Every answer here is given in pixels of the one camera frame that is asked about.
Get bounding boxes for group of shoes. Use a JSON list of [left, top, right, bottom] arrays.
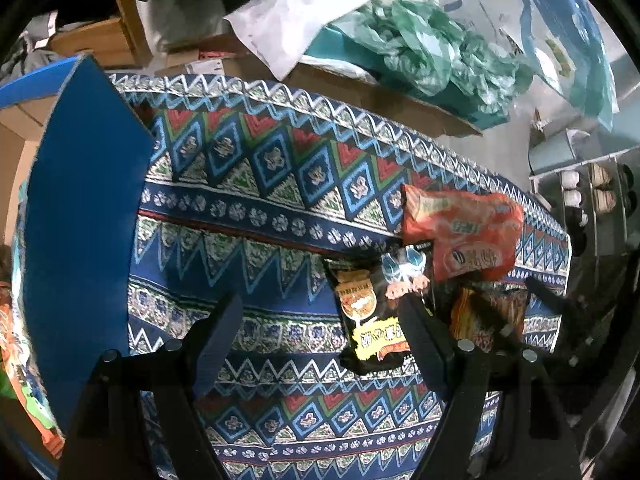
[[557, 160, 636, 232]]

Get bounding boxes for black yellow snack packet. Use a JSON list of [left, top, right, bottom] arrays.
[[322, 245, 437, 376]]

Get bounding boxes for white plastic bag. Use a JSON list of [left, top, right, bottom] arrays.
[[222, 0, 417, 82]]

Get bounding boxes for white hanging garment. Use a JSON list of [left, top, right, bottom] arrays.
[[142, 0, 236, 54]]

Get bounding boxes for wooden louvred wardrobe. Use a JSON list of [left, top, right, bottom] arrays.
[[47, 0, 152, 69]]

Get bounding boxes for light blue bin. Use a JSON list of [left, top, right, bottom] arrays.
[[527, 130, 602, 177]]

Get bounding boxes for green snack packet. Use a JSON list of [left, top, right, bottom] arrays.
[[0, 355, 54, 431]]

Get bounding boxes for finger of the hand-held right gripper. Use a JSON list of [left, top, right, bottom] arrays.
[[470, 289, 522, 347], [525, 276, 577, 313]]

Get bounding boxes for blue plastic bag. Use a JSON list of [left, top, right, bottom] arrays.
[[480, 0, 622, 132]]

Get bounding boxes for red striped snack packet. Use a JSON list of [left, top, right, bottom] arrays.
[[447, 282, 531, 357]]

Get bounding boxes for grey shoe rack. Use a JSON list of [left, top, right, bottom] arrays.
[[530, 150, 640, 262]]

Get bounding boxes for large orange snack packet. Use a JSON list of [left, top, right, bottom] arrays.
[[0, 300, 66, 458]]

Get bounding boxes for blue-rimmed cardboard box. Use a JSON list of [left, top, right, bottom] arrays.
[[0, 52, 159, 480]]

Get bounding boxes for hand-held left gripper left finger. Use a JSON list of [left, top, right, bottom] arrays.
[[57, 292, 245, 480]]

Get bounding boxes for green plastic bags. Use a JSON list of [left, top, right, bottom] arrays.
[[330, 0, 537, 117]]

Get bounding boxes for blue patterned tablecloth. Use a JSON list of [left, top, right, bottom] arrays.
[[107, 74, 574, 480]]

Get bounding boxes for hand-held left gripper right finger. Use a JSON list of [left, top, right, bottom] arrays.
[[400, 296, 584, 480]]

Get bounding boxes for orange-red snack packet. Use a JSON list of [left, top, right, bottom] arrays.
[[400, 184, 526, 284]]

